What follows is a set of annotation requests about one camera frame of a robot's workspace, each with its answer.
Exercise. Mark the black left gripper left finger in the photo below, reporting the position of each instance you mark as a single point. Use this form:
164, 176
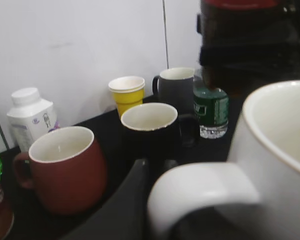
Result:
122, 217

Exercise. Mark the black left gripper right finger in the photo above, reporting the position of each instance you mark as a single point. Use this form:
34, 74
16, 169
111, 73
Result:
170, 164

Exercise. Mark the yellow paper cup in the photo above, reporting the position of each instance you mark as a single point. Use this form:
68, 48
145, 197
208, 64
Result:
127, 92

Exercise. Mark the black ceramic mug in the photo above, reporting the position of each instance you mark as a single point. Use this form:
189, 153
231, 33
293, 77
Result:
157, 132

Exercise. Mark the clear water bottle green label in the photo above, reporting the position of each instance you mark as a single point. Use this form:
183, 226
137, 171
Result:
211, 107

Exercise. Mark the red ceramic mug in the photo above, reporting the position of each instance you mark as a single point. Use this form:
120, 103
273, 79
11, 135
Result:
66, 168

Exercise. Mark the white ceramic mug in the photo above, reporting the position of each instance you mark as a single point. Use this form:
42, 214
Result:
258, 187

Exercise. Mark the white milk bottle purple label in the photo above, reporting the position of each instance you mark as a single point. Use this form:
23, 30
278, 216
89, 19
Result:
31, 117

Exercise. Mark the cola bottle red label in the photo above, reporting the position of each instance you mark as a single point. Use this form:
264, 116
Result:
247, 41

